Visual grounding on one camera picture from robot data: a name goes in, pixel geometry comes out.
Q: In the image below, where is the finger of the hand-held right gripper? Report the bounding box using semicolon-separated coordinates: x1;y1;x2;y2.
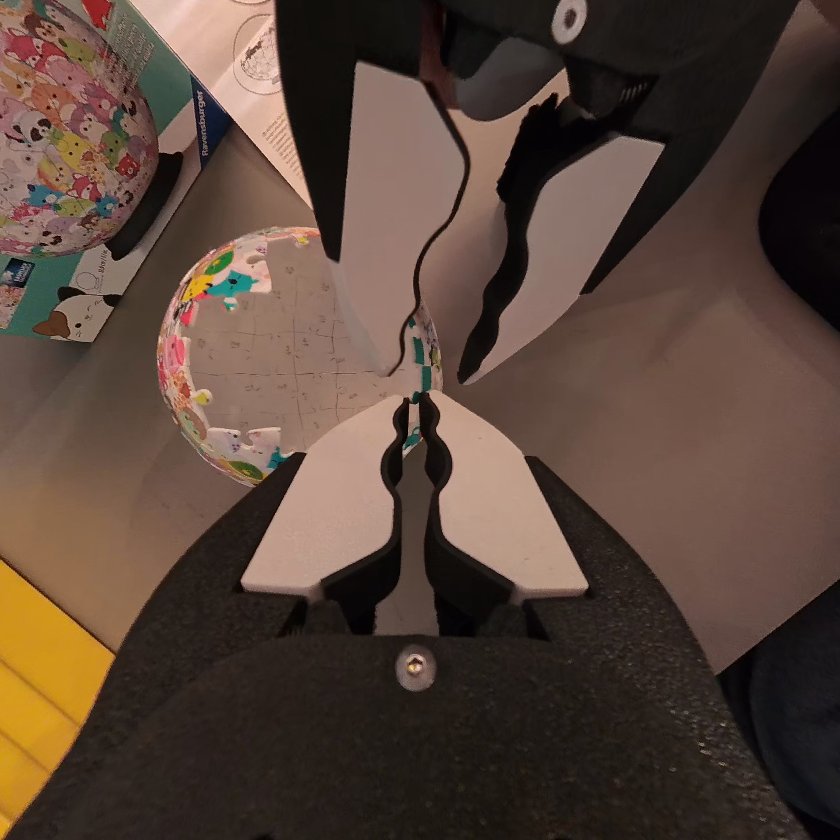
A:
340;60;472;379
456;94;666;387

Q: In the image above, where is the curved puzzle piece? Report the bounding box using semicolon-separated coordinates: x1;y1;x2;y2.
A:
406;315;439;403

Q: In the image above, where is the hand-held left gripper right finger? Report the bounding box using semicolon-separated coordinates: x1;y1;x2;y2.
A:
420;390;589;599

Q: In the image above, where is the puzzle box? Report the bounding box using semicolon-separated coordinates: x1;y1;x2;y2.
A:
0;0;231;343

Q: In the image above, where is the colourful puzzle ball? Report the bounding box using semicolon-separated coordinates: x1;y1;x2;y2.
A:
157;226;444;488

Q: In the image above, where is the person's dark blue clothing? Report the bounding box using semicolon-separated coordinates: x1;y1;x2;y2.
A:
718;584;840;834

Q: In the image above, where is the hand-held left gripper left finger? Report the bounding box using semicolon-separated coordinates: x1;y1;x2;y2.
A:
240;394;404;601

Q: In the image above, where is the yellow plastic bin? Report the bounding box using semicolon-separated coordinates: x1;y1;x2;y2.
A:
0;558;118;828

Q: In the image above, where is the black wrist rest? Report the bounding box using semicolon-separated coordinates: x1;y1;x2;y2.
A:
758;125;840;329

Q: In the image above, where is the white instruction sheet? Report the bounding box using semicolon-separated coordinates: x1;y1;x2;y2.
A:
128;0;316;204

